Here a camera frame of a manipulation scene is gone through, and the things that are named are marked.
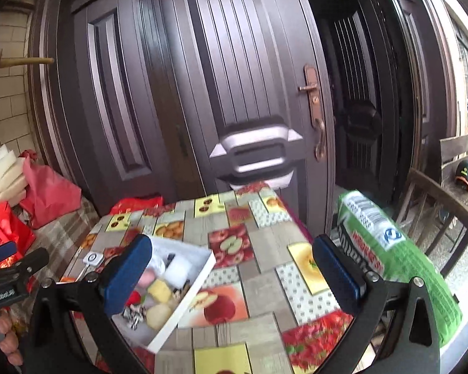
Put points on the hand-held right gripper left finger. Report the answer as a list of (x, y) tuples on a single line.
[(126, 272)]

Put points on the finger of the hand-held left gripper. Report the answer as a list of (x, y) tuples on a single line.
[(27, 263), (2, 251)]

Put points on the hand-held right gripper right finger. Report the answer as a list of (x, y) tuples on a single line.
[(335, 268)]

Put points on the pink fluffy puff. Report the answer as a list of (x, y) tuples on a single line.
[(147, 278)]

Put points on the red fluffy puff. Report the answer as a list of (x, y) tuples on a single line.
[(134, 298)]

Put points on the yellow sponge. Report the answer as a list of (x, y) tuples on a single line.
[(160, 290), (159, 315)]

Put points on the shallow white cardboard box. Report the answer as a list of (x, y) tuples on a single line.
[(197, 259)]

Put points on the person's left hand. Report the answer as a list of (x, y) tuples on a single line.
[(9, 343)]

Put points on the red gold-print carrier bag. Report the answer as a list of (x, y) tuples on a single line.
[(7, 230)]

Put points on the plaid sofa cover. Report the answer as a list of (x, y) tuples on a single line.
[(62, 233)]

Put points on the red shiny bag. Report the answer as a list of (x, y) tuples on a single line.
[(136, 204)]

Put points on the green gum-pack pillow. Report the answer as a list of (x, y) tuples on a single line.
[(405, 265)]

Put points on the red plastic bag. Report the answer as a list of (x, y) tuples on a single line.
[(50, 194)]

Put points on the fruit print tablecloth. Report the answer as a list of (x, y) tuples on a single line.
[(257, 249)]

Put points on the black helmet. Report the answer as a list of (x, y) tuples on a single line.
[(465, 171)]

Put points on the wooden bench chair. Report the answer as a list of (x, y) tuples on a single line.
[(458, 146)]

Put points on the brown panelled door leaf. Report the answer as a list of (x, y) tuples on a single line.
[(113, 85)]

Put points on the wooden broom stick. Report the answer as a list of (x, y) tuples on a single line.
[(23, 62)]

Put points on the dark slatted door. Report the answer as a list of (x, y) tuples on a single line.
[(366, 66)]

